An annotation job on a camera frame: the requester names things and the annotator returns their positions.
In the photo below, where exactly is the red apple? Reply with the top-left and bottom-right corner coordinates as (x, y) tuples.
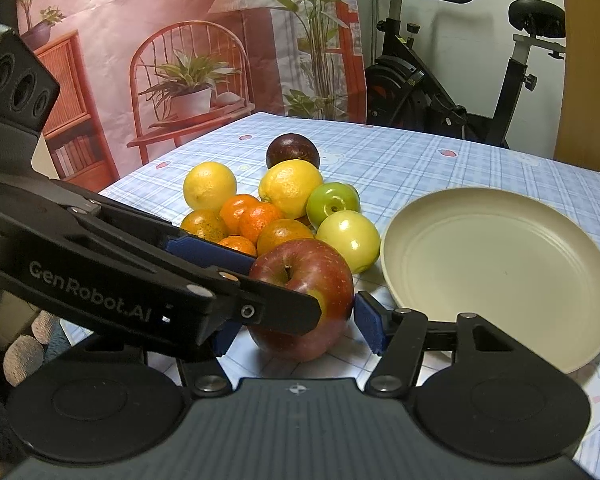
(248, 238), (354, 362)

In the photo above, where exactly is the speckled orange tangerine front left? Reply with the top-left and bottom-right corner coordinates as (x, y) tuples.
(181, 209), (228, 243)

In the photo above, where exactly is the yellow lemon left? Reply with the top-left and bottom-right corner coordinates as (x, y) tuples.
(183, 162), (237, 212)

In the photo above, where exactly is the yellow lemon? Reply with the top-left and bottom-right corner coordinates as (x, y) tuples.
(183, 162), (237, 212)
(259, 159), (323, 219)

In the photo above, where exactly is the orange tangerine back left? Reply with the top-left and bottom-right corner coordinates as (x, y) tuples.
(220, 194), (260, 235)

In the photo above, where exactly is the orange tangerine front middle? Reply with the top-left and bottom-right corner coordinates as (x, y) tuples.
(218, 235), (258, 257)

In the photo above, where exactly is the orange tangerine back right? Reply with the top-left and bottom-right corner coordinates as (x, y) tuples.
(238, 203), (285, 244)

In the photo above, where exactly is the yellow-green apple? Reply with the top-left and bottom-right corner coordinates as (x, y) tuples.
(316, 210), (381, 274)

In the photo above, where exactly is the large orange tangerine right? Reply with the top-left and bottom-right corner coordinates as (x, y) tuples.
(257, 219), (314, 256)

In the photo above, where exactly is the beige round plate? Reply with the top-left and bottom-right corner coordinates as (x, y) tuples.
(380, 188), (600, 373)

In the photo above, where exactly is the yellow lemon centre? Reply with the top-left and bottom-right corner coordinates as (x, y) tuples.
(259, 159), (323, 219)

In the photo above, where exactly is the printed room backdrop cloth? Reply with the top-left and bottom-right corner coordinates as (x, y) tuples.
(17, 0), (366, 191)

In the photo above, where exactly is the green apple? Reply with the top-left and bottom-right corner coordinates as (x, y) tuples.
(306, 182), (361, 230)

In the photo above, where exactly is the dark purple passion fruit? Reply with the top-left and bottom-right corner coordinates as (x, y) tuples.
(265, 132), (321, 169)

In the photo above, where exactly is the blue plaid tablecloth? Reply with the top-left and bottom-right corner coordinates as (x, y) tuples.
(59, 110), (600, 480)

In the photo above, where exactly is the black exercise bike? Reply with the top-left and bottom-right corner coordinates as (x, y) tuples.
(352, 0), (567, 150)

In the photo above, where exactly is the wooden door panel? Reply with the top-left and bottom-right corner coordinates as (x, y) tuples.
(554, 0), (600, 171)

